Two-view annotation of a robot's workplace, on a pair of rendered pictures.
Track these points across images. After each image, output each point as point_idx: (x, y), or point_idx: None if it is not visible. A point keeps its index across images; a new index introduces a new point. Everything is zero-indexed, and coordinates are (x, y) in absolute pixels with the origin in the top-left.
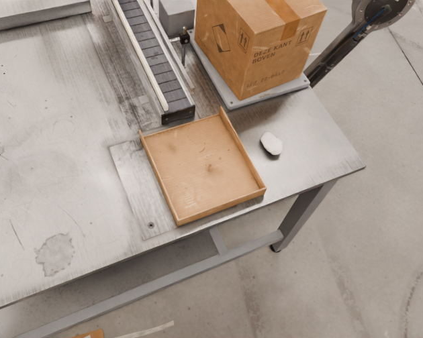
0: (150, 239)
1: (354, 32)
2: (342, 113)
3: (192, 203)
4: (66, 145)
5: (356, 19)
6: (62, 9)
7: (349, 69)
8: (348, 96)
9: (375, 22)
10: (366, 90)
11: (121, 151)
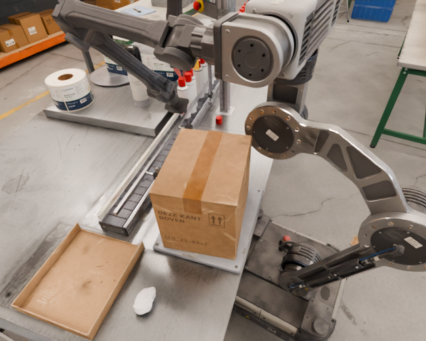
0: None
1: (360, 254)
2: (386, 338)
3: (44, 301)
4: (44, 206)
5: (360, 242)
6: (136, 128)
7: None
8: (407, 325)
9: (387, 257)
10: None
11: (61, 231)
